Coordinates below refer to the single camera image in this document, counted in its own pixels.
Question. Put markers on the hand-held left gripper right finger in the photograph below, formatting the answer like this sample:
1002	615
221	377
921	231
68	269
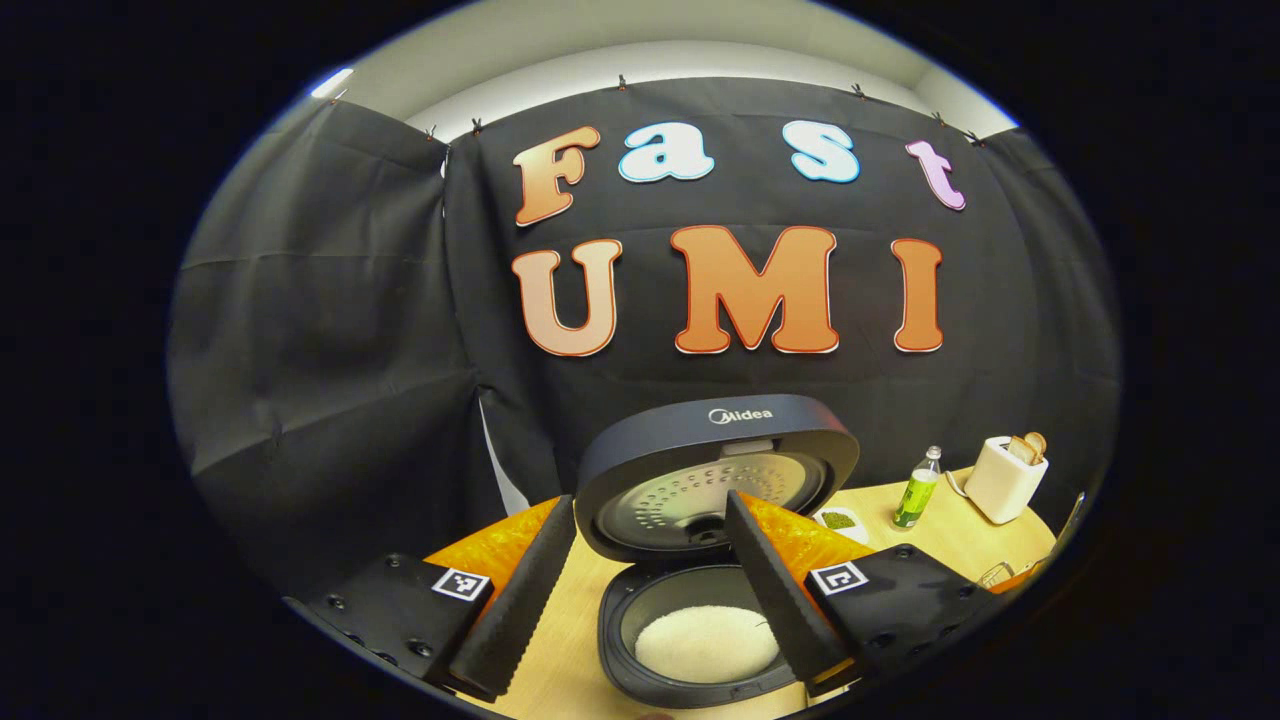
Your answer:
780	590

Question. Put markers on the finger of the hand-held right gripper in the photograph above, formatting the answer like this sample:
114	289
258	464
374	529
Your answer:
1025	580

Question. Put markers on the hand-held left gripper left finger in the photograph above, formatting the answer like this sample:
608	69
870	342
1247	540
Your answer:
520	600

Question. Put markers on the white rice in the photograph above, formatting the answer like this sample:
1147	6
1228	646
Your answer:
705	645

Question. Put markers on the dark grey rice cooker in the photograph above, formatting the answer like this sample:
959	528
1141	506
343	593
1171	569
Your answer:
700	435

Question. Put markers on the white divided bean dish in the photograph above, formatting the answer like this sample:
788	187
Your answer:
838	522

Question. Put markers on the white toaster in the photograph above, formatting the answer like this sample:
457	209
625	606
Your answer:
1000	485

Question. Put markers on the toast bread slice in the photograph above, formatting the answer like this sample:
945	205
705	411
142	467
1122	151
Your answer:
1020	450
1037	442

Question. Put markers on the green label plastic bottle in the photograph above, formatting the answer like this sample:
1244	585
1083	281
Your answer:
915	495

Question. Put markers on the black backdrop cloth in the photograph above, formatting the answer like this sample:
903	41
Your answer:
650	375

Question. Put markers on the ceiling light panel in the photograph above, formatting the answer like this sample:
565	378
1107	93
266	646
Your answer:
332	82

